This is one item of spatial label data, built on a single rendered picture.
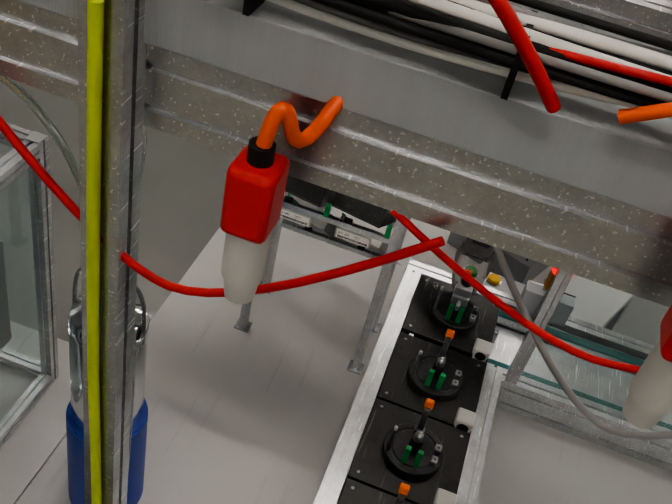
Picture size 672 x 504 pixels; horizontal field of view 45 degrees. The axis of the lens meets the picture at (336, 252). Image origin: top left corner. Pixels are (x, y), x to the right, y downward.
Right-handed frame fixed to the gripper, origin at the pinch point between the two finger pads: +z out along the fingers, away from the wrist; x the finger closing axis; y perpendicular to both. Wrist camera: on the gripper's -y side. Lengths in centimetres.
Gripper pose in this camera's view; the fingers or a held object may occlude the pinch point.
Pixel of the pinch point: (464, 286)
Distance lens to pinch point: 218.8
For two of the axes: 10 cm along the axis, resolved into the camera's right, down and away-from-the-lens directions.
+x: -9.4, -3.3, 1.1
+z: -3.4, 9.4, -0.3
